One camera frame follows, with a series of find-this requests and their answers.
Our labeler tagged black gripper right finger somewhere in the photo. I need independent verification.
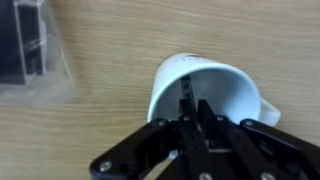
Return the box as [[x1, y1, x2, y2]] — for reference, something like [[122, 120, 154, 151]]
[[197, 98, 320, 180]]

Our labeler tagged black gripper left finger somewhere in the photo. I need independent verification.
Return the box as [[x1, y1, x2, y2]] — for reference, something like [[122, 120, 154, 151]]
[[88, 98, 212, 180]]

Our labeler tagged white ceramic mug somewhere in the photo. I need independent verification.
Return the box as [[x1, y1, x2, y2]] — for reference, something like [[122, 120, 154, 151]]
[[146, 52, 282, 129]]

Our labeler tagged clear plastic box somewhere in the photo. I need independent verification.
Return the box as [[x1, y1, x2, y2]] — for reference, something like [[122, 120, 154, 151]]
[[0, 0, 77, 105]]

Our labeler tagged black item in box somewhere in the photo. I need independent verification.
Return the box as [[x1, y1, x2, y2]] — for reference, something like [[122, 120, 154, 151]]
[[0, 0, 47, 86]]

